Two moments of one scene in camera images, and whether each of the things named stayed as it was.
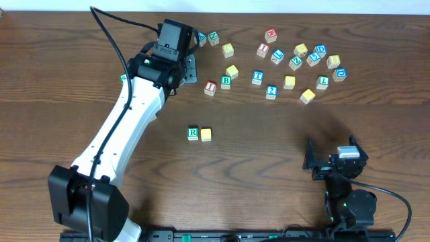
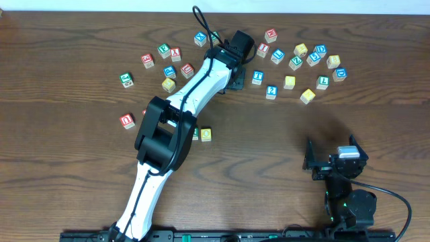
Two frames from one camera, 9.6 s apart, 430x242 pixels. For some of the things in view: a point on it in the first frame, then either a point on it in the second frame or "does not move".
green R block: (193, 133) does not move
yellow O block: (205, 134) does not move
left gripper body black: (191, 69) -> (237, 82)
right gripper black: (331, 166) does not move
